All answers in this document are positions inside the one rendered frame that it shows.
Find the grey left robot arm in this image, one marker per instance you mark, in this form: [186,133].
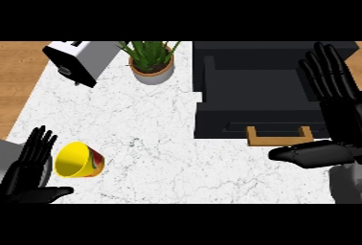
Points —
[10,161]

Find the green potted plant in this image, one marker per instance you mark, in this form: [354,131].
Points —
[150,62]

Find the dark grey drawer cabinet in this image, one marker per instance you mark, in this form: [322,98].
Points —
[254,73]

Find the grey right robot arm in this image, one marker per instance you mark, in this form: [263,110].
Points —
[345,183]

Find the white and black toaster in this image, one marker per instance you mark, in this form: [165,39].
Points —
[84,59]

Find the yellow cup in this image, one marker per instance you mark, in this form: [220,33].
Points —
[76,159]

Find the dark grey drawer front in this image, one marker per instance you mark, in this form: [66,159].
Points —
[258,122]

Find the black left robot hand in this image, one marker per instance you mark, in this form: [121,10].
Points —
[25,166]

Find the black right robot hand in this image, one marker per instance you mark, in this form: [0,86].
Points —
[336,105]

